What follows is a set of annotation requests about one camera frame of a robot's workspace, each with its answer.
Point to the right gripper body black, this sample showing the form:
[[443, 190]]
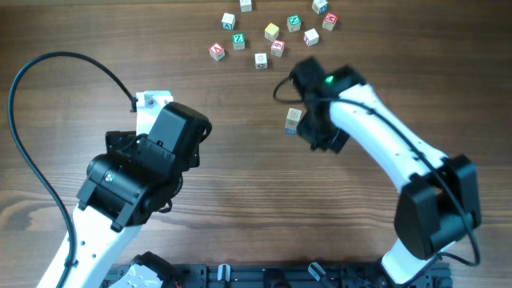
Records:
[[320, 134]]

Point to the red Y block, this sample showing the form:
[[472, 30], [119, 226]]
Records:
[[291, 125]]

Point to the wooden block blue side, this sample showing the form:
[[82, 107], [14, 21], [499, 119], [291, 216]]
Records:
[[290, 131]]

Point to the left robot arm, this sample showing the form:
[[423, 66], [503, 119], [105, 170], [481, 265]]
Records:
[[137, 176]]

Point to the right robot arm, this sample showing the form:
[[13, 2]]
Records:
[[438, 207]]

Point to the white block black drawing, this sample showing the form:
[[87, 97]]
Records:
[[261, 61]]

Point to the red 9 block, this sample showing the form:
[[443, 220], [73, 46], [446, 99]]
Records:
[[277, 48]]

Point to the white block red side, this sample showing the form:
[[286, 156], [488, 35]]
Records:
[[311, 37]]

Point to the yellow top block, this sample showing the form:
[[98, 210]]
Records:
[[271, 32]]

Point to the green N block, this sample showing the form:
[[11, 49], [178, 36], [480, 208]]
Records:
[[294, 23]]

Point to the red M block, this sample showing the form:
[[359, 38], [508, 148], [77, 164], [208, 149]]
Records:
[[329, 21]]

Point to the green Z block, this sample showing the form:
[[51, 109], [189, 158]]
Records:
[[239, 42]]

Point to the blue sided block top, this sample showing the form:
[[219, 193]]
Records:
[[319, 6]]

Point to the red A block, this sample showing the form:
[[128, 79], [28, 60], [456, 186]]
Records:
[[217, 51]]

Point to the teal sided white block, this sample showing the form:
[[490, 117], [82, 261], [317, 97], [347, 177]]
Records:
[[228, 21]]

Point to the plain block top edge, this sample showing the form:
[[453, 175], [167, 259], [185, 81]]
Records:
[[245, 5]]

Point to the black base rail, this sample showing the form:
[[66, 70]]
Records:
[[357, 275]]

